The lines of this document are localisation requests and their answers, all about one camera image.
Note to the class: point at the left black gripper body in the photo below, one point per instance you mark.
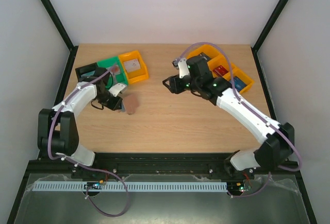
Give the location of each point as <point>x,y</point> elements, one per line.
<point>108,102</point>

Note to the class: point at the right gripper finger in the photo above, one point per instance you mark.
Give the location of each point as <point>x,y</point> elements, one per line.
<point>174,89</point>
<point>169,82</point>

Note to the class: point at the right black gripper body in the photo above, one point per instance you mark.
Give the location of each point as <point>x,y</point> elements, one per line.
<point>174,84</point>

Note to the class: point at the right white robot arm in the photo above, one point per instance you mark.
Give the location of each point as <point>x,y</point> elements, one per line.
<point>276,140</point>

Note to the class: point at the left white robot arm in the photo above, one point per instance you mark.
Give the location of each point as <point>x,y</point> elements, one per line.
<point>57,129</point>

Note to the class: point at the red patterned card stack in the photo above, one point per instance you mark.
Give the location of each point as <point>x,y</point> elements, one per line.
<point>115,69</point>

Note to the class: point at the teal card stack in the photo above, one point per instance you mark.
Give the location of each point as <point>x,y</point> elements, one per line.
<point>88,74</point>

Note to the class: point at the dark grey card stack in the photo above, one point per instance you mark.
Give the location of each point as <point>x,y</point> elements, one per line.
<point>205,56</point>

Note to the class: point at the beige card stack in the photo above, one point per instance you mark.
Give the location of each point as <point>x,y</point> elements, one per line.
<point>132,65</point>

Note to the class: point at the yellow bin with red cards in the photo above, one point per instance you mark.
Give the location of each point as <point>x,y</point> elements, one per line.
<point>221,61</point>

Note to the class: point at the yellow bin with dark cards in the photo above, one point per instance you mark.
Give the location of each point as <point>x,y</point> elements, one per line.
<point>212,53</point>

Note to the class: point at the blue card stack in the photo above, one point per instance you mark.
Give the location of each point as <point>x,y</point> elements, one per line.
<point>239,84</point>

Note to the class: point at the yellow bin with blue cards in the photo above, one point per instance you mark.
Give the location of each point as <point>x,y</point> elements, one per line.
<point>245,78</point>

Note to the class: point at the green bin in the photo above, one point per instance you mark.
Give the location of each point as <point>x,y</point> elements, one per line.
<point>121,78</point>

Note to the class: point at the left yellow bin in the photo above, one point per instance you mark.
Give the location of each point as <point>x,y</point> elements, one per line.
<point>136,76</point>

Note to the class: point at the black bin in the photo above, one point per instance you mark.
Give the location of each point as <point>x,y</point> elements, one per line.
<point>84,69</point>

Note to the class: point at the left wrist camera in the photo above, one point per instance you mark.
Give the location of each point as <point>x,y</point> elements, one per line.
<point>117,89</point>

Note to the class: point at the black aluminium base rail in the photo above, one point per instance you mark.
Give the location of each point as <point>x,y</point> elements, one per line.
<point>210,165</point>

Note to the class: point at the white slotted cable duct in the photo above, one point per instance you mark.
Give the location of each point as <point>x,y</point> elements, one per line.
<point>75,186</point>

